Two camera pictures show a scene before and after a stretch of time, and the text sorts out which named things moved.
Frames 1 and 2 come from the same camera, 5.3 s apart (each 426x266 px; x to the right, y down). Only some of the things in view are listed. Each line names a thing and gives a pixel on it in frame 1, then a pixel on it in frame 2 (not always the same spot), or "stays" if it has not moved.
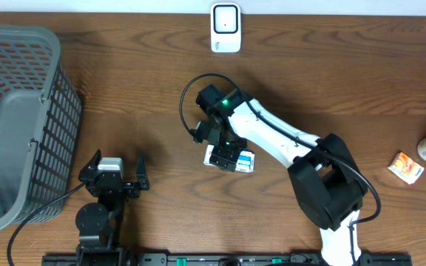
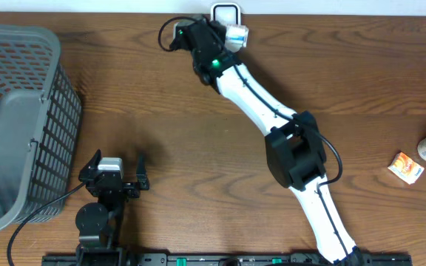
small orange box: (405, 168) stays
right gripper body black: (227, 150) -> (219, 32)
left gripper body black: (129, 192) stays
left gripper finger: (141, 174) stays
